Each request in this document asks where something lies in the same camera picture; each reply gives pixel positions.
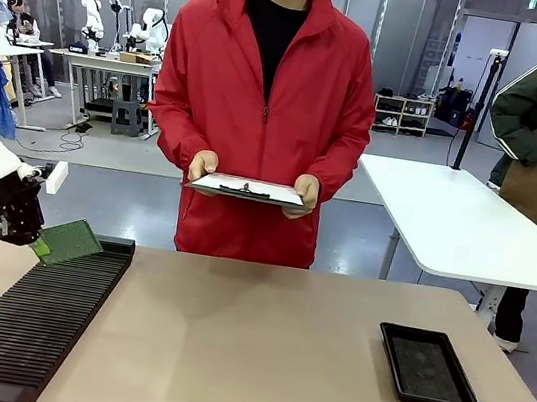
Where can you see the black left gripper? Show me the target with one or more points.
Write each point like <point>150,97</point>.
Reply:
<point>21,212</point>

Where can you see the green PCB board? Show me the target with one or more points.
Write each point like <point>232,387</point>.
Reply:
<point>72,242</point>

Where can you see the grey clipboard with black clip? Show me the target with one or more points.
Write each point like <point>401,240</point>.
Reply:
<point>249,197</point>

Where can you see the person's right forearm red sleeve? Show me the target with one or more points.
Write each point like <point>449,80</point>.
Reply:
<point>175,146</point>

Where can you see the person's left forearm red sleeve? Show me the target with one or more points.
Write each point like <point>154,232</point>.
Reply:
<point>338,171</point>

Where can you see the black slotted PCB rack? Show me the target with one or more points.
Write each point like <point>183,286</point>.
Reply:
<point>28,317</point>

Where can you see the person's right hand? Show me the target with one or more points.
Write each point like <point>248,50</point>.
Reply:
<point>203,163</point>

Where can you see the person's left hand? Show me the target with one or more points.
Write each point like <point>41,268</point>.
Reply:
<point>309,192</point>

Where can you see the black step stool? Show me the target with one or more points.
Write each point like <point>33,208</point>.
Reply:
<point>127,116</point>

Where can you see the long background workbench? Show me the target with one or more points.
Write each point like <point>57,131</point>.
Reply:
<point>102,60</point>

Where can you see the white background desk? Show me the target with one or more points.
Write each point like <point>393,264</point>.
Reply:
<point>23,48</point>

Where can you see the dark blue cap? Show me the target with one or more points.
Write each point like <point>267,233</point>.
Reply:
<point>77,48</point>

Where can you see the brown cardboard box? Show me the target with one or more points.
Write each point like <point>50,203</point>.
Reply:
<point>135,58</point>

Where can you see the seated person with headphones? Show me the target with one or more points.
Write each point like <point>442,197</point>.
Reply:
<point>22,22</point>

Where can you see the white paper sheet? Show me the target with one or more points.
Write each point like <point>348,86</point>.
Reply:
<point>270,190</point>

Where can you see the small white background robot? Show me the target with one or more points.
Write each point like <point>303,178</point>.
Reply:
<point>92,18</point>

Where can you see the large white background robot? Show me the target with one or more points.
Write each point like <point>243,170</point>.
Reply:
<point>150,29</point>

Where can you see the person in red jacket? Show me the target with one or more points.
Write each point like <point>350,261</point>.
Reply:
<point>242,106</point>

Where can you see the slim white background robot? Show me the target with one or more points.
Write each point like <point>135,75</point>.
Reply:
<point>115,11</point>

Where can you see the wooden shoe shelf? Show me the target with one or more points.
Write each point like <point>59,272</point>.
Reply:
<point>402,115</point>

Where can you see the white side table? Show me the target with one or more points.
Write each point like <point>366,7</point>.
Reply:
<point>447,223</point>

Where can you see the black bags pile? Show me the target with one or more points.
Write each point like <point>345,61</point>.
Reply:
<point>455,105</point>

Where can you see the black pole camera stand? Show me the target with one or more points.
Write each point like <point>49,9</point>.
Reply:
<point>479,106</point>

